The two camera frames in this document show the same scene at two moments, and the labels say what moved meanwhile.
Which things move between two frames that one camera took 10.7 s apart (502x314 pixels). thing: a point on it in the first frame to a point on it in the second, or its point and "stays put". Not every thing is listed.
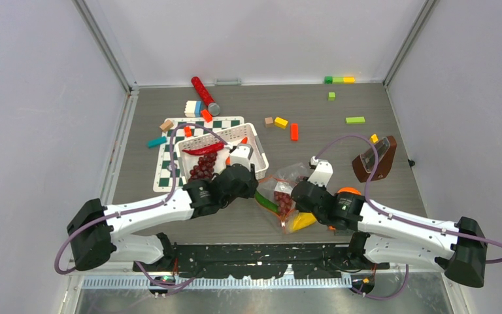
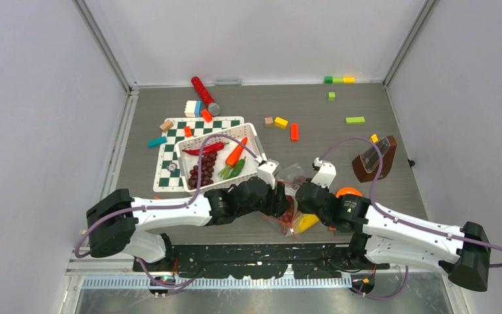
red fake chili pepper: [209, 149] stays put
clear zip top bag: [274, 195] stays put
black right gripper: [300, 209] stays put
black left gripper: [250, 191] to [276, 202]
